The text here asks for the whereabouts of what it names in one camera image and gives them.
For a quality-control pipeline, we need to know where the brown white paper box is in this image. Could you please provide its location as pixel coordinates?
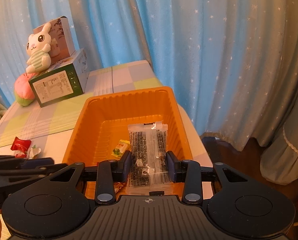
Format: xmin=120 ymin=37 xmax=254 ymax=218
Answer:
xmin=33 ymin=16 xmax=76 ymax=65

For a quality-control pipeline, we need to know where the plaid tablecloth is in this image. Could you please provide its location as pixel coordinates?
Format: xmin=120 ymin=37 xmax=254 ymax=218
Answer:
xmin=0 ymin=59 xmax=214 ymax=240

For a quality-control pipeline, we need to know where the yellow green candy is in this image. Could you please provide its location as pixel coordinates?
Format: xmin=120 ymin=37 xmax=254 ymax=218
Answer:
xmin=112 ymin=139 xmax=130 ymax=159

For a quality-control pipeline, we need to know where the large red snack packet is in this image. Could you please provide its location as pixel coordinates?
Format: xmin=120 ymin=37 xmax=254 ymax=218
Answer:
xmin=10 ymin=137 xmax=31 ymax=153

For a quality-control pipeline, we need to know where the green white carton box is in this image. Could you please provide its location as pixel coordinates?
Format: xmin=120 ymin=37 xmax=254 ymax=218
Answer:
xmin=29 ymin=49 xmax=89 ymax=107

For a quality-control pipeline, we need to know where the grey curtain with lace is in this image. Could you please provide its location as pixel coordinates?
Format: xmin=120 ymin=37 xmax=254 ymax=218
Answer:
xmin=260 ymin=97 xmax=298 ymax=185

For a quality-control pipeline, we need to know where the white rabbit plush toy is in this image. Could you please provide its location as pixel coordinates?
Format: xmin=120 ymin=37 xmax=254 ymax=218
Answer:
xmin=26 ymin=23 xmax=52 ymax=74

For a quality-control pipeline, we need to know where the silver white foil packet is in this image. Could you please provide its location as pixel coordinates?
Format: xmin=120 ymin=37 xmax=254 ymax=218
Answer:
xmin=26 ymin=145 xmax=42 ymax=159

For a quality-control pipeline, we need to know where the clear black seaweed packet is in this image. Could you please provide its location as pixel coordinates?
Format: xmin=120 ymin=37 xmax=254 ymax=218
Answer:
xmin=126 ymin=121 xmax=173 ymax=196

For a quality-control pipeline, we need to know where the blue star curtain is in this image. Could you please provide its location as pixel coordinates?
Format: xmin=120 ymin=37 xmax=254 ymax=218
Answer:
xmin=0 ymin=0 xmax=298 ymax=150

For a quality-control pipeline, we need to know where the pink green star plush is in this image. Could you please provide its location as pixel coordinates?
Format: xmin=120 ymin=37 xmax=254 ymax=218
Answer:
xmin=14 ymin=73 xmax=37 ymax=107

